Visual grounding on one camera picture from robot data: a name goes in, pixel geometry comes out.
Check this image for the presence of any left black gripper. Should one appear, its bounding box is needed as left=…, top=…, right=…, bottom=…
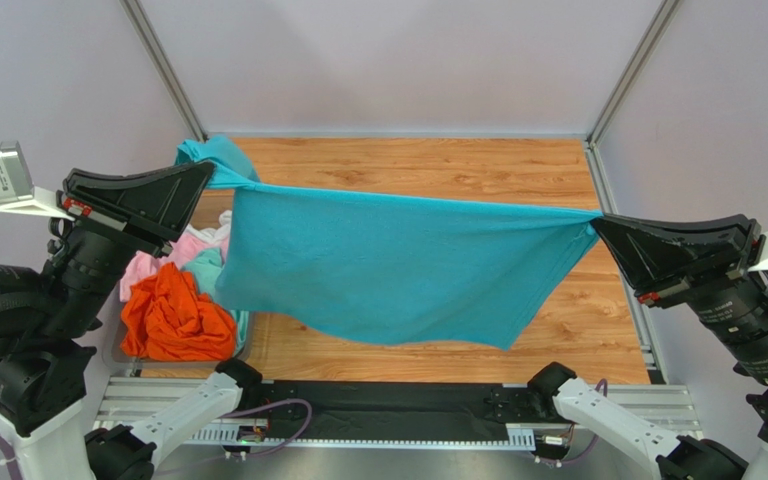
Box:
left=43, top=155, right=219, bottom=332

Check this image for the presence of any teal t shirt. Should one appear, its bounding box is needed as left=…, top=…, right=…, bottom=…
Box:
left=176, top=137, right=600, bottom=350

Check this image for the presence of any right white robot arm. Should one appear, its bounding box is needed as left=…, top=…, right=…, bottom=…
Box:
left=526, top=215, right=768, bottom=479

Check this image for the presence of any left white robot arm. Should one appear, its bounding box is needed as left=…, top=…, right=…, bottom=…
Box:
left=0, top=162, right=262, bottom=479

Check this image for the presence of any white t shirt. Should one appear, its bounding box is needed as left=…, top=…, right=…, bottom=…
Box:
left=184, top=210, right=233, bottom=245

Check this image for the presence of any pink t shirt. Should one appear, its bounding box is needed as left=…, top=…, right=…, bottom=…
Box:
left=119, top=232, right=229, bottom=303

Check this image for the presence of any mint green t shirt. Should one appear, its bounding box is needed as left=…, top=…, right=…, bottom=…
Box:
left=181, top=247, right=249, bottom=355

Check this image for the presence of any orange t shirt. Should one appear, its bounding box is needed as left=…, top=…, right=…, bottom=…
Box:
left=120, top=264, right=238, bottom=362

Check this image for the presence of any clear plastic bin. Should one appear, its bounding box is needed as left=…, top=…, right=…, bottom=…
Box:
left=102, top=313, right=256, bottom=370

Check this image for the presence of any aluminium front frame rail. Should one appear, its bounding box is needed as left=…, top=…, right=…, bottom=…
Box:
left=92, top=377, right=703, bottom=451

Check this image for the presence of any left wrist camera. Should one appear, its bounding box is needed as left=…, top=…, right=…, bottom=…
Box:
left=0, top=141, right=73, bottom=220

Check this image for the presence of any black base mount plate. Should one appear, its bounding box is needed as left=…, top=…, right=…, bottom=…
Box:
left=241, top=381, right=566, bottom=442

